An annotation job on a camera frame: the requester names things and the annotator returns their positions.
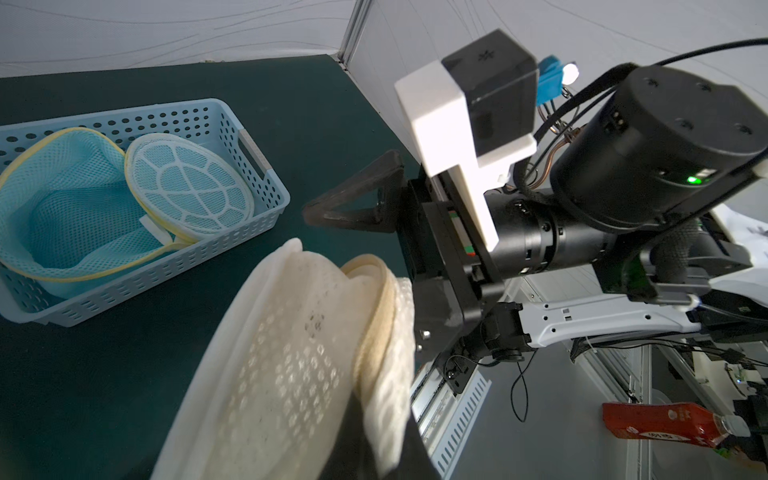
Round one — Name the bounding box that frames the light blue plastic basket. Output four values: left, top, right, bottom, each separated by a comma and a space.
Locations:
1, 98, 290, 327

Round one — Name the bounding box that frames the teal mesh laundry bag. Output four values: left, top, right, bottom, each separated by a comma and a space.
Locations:
1, 127, 255, 291

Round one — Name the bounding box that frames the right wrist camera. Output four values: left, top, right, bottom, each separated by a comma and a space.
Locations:
394, 28, 580, 253

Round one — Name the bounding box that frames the cream mesh laundry bag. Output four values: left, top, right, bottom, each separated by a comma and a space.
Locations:
152, 238, 416, 479

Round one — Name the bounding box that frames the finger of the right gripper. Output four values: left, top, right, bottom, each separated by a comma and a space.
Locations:
302, 150, 405, 233

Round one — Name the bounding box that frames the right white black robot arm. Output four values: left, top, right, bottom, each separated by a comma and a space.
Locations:
303, 30, 767, 380

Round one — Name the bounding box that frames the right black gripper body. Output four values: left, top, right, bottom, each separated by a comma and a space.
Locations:
398, 176, 504, 364

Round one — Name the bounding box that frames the white slotted cable duct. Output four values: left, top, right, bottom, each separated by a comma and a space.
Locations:
411, 362, 492, 479

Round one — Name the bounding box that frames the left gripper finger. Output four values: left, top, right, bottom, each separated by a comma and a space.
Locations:
318, 395, 440, 480

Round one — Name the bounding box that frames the dark green table mat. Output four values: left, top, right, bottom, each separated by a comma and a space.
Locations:
1, 56, 405, 479

